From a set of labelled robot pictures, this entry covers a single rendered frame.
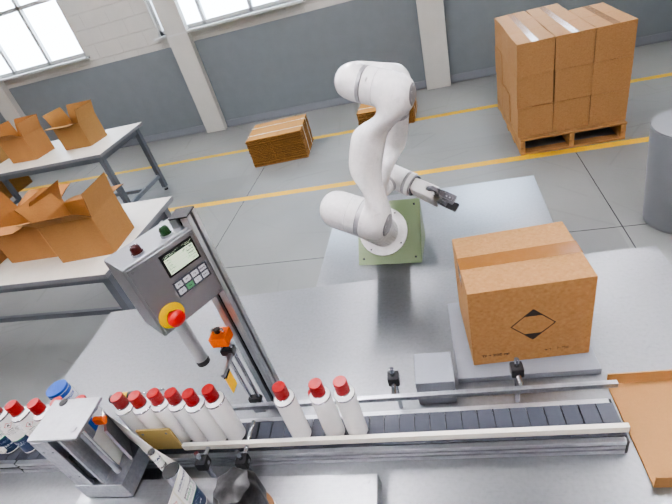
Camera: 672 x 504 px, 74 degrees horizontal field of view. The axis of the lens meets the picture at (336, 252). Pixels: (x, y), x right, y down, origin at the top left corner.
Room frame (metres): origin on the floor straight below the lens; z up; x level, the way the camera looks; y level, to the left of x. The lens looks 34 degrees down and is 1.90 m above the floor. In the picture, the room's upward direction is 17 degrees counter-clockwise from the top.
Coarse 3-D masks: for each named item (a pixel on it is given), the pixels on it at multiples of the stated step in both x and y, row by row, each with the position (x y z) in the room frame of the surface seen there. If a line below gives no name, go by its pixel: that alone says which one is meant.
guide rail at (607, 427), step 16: (416, 432) 0.61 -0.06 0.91; (432, 432) 0.60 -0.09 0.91; (448, 432) 0.59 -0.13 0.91; (464, 432) 0.58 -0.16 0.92; (480, 432) 0.57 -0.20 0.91; (496, 432) 0.56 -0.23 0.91; (512, 432) 0.55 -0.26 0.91; (528, 432) 0.54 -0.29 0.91; (544, 432) 0.53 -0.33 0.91; (560, 432) 0.52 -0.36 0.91; (576, 432) 0.51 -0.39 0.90; (592, 432) 0.50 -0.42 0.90; (608, 432) 0.49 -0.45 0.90; (192, 448) 0.76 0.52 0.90; (224, 448) 0.74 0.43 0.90
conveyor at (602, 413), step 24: (504, 408) 0.63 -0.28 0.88; (528, 408) 0.61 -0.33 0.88; (552, 408) 0.59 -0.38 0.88; (576, 408) 0.58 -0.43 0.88; (600, 408) 0.56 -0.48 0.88; (264, 432) 0.76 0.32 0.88; (288, 432) 0.74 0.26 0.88; (312, 432) 0.72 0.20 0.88; (384, 432) 0.66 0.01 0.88; (624, 432) 0.49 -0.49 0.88; (24, 456) 0.93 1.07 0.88
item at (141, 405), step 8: (136, 392) 0.84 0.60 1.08; (128, 400) 0.82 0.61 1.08; (136, 400) 0.82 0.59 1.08; (144, 400) 0.83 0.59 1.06; (136, 408) 0.82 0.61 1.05; (144, 408) 0.82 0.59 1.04; (136, 416) 0.82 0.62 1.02; (144, 416) 0.81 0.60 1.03; (152, 416) 0.81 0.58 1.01; (144, 424) 0.81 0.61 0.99; (152, 424) 0.81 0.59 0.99; (160, 424) 0.82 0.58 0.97
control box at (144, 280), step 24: (144, 240) 0.87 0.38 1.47; (168, 240) 0.84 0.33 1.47; (120, 264) 0.80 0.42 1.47; (144, 264) 0.79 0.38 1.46; (192, 264) 0.85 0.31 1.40; (144, 288) 0.78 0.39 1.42; (168, 288) 0.80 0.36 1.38; (216, 288) 0.86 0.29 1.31; (144, 312) 0.80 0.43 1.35; (168, 312) 0.78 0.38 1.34; (192, 312) 0.81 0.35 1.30
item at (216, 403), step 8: (208, 384) 0.79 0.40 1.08; (208, 392) 0.77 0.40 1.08; (216, 392) 0.78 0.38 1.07; (208, 400) 0.76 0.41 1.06; (216, 400) 0.77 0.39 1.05; (224, 400) 0.77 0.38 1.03; (208, 408) 0.76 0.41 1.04; (216, 408) 0.76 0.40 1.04; (224, 408) 0.76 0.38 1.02; (232, 408) 0.79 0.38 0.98; (216, 416) 0.76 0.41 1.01; (224, 416) 0.76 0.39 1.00; (232, 416) 0.77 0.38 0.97; (224, 424) 0.75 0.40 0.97; (232, 424) 0.76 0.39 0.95; (240, 424) 0.78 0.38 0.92; (224, 432) 0.76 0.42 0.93; (232, 432) 0.76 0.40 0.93; (240, 432) 0.76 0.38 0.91
